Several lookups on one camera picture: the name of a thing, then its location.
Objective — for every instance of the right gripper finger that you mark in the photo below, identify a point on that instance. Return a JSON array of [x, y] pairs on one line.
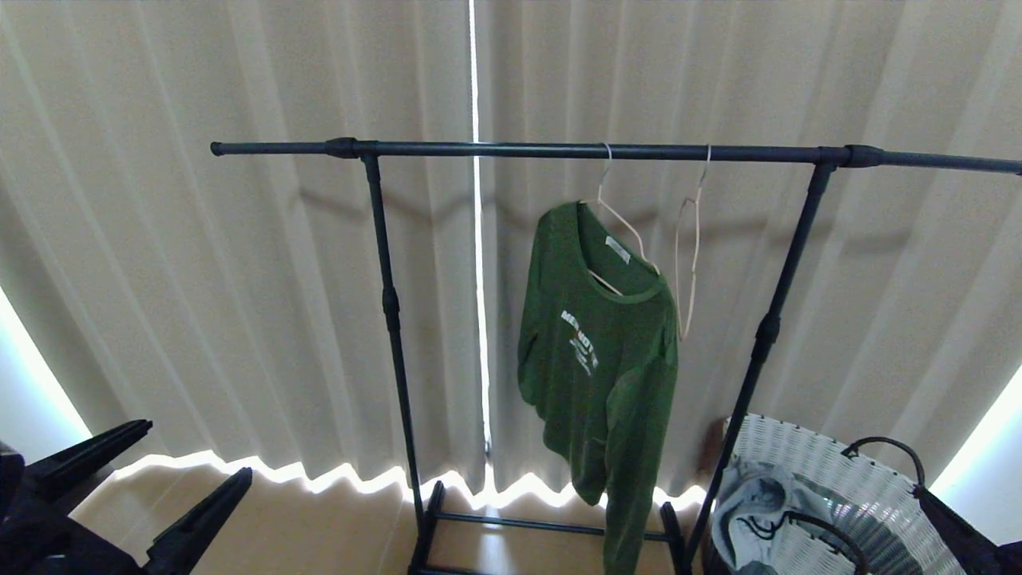
[[954, 535]]

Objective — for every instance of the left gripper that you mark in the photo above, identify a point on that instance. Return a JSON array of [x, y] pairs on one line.
[[40, 543]]

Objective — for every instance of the pale grey garment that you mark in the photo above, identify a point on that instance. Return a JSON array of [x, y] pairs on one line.
[[750, 511]]

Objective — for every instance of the green short-sleeved shirt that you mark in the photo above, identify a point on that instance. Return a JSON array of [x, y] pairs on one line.
[[607, 383]]

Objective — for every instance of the pink clothes hanger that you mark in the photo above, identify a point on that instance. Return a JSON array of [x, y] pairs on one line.
[[695, 255], [631, 231]]

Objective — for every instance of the white laundry basket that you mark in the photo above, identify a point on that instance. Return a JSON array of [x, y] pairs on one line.
[[798, 455]]

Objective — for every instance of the black clothes rack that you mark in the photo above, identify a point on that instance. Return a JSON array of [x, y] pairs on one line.
[[559, 150]]

